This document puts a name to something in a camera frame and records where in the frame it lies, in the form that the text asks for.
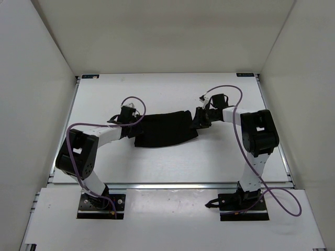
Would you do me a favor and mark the dark sticker far right corner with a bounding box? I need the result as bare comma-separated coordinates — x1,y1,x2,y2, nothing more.
236,73,254,77

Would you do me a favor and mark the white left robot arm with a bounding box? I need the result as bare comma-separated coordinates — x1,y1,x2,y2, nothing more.
55,106,144,208

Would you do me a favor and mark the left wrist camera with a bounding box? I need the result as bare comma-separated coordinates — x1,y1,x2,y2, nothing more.
121,102,136,113

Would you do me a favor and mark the dark sticker far left corner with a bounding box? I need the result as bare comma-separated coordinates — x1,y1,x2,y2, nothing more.
81,74,99,79

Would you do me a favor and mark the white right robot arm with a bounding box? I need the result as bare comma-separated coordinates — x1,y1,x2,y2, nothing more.
191,94,280,209

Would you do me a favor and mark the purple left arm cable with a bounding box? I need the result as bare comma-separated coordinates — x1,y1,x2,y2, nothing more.
65,96,147,219

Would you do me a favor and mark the dark sticker corner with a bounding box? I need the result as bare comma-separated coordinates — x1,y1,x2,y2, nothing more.
236,73,254,77
81,74,99,79

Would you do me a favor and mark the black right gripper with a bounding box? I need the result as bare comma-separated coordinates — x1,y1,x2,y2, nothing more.
189,108,219,130

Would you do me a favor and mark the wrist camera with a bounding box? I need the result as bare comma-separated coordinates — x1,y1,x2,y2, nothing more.
121,102,136,113
199,94,212,110

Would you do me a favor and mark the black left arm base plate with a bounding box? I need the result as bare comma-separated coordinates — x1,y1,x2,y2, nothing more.
76,192,126,220

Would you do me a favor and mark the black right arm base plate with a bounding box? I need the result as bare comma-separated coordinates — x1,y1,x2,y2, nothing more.
205,188,270,222

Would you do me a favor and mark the white front cover board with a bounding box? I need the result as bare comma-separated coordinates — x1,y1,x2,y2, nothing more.
25,187,325,250

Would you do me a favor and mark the black skirt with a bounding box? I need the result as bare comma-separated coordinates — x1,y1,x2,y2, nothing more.
134,110,198,148

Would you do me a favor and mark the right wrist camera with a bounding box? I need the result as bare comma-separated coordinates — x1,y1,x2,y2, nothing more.
199,94,212,110

